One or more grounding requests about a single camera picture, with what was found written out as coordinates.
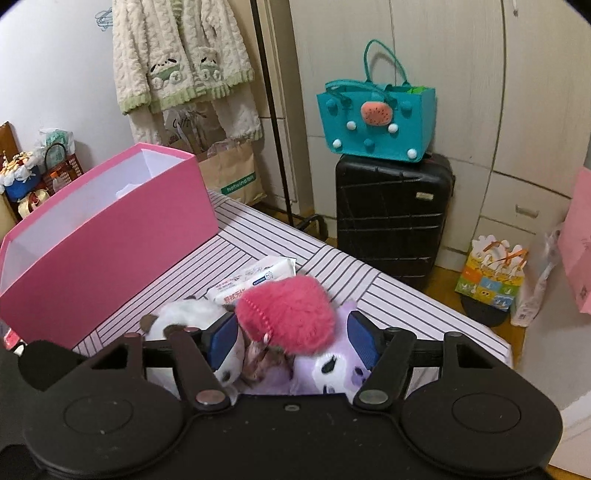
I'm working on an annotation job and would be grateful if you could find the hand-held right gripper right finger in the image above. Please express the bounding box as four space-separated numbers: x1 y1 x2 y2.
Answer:
346 310 509 411

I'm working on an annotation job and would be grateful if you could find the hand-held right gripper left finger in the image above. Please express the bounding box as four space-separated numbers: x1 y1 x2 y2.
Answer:
90 311 239 412

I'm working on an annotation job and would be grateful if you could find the purple plush toy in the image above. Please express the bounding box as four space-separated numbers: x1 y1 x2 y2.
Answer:
240 300 375 398

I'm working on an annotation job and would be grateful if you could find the white plush toy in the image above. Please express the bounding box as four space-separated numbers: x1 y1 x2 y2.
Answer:
140 298 245 386

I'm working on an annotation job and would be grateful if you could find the pink fluffy plush toy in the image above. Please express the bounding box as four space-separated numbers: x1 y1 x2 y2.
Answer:
235 275 337 356

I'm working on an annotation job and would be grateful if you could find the white tissue packet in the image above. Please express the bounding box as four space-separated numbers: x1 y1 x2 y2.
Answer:
205 256 297 308

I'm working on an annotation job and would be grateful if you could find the pink cardboard box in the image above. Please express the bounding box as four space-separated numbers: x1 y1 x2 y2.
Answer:
0 142 220 350

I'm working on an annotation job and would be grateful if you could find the striped tablecloth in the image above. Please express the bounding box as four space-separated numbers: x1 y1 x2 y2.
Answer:
71 188 513 398

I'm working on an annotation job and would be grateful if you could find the black suitcase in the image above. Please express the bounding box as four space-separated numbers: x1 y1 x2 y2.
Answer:
335 152 456 291

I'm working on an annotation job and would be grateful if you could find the black round object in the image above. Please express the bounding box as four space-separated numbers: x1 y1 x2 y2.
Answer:
459 291 509 328

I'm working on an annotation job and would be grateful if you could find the colourful gift bag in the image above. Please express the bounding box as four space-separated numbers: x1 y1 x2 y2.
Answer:
455 234 529 315

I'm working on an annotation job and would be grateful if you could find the brown paper bag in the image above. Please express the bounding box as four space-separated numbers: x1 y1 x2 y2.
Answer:
196 137 259 206

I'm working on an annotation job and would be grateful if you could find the clear plastic bag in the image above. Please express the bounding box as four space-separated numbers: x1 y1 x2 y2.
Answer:
510 224 566 328

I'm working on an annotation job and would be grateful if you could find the white printed paper sheet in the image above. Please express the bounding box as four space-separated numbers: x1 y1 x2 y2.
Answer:
115 181 147 200

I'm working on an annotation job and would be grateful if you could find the blue wrapped bouquet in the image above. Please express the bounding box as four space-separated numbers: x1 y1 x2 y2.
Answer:
0 150 44 204

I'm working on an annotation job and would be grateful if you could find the white printed paper bag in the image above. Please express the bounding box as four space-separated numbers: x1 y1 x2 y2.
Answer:
159 104 222 155

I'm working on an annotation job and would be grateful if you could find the brown wooden board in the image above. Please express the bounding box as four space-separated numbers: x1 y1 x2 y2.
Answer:
0 121 21 232

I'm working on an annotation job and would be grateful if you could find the teal felt handbag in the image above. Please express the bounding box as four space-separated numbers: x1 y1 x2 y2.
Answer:
316 39 436 163

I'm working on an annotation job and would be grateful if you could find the black clothes rack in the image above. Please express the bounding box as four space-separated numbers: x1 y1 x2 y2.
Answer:
248 0 329 241

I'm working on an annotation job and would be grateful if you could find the pink paper bag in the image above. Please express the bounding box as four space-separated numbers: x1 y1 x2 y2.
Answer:
557 166 591 315

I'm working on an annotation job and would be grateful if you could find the beige wardrobe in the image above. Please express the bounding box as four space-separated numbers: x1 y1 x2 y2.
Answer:
286 0 591 278

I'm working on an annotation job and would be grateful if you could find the beige wooden panel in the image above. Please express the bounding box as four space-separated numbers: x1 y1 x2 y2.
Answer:
252 0 301 217

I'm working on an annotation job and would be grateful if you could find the cream fleece robe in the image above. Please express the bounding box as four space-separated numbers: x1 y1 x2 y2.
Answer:
112 0 264 144

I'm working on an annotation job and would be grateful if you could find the red wire basket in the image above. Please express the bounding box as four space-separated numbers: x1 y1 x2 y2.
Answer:
41 143 86 195

